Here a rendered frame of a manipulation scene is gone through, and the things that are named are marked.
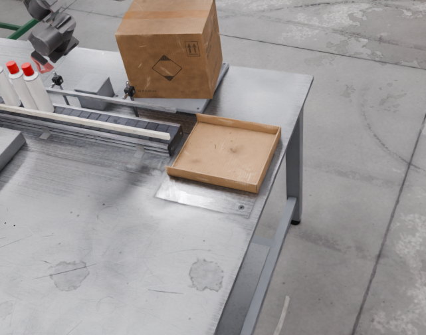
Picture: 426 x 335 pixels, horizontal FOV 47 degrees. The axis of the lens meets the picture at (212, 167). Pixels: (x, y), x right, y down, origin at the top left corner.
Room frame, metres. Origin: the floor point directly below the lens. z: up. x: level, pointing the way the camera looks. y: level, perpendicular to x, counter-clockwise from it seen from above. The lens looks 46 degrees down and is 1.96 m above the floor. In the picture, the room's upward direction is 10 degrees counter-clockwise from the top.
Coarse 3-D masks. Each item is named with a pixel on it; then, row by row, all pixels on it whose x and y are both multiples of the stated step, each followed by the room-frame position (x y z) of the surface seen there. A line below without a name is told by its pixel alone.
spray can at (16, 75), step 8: (8, 64) 1.48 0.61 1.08; (16, 64) 1.49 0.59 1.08; (16, 72) 1.47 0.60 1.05; (16, 80) 1.46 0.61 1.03; (24, 80) 1.47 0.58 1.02; (16, 88) 1.47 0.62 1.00; (24, 88) 1.47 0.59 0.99; (24, 96) 1.46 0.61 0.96; (32, 96) 1.47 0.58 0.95; (24, 104) 1.47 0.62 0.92; (32, 104) 1.47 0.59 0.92
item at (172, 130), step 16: (0, 96) 1.61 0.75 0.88; (0, 112) 1.51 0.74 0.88; (16, 112) 1.49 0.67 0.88; (64, 112) 1.44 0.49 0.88; (80, 112) 1.42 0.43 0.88; (96, 112) 1.40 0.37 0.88; (96, 128) 1.32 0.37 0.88; (144, 128) 1.27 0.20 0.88; (160, 128) 1.26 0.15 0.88; (176, 128) 1.24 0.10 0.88
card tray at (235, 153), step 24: (216, 120) 1.28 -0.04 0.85; (240, 120) 1.24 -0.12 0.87; (192, 144) 1.20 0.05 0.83; (216, 144) 1.18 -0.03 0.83; (240, 144) 1.16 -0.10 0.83; (264, 144) 1.14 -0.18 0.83; (168, 168) 1.08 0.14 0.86; (192, 168) 1.09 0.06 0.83; (216, 168) 1.07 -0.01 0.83; (240, 168) 1.06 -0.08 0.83; (264, 168) 1.01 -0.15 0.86
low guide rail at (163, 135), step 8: (0, 104) 1.51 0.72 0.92; (24, 112) 1.45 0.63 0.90; (32, 112) 1.43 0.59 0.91; (40, 112) 1.42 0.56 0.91; (48, 112) 1.41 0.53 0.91; (64, 120) 1.37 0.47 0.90; (72, 120) 1.35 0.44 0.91; (80, 120) 1.33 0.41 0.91; (88, 120) 1.32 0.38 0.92; (112, 128) 1.27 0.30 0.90; (120, 128) 1.26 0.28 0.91; (128, 128) 1.25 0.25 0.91; (136, 128) 1.24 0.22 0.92; (152, 136) 1.20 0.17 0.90; (160, 136) 1.19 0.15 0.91; (168, 136) 1.18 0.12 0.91
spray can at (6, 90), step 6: (0, 66) 1.54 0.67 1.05; (0, 72) 1.52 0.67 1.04; (0, 78) 1.51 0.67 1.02; (6, 78) 1.52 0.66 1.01; (0, 84) 1.51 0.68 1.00; (6, 84) 1.52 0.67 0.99; (0, 90) 1.51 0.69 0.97; (6, 90) 1.51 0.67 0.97; (12, 90) 1.52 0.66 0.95; (6, 96) 1.51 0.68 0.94; (12, 96) 1.51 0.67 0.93; (6, 102) 1.51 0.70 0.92; (12, 102) 1.51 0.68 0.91; (18, 102) 1.52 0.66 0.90
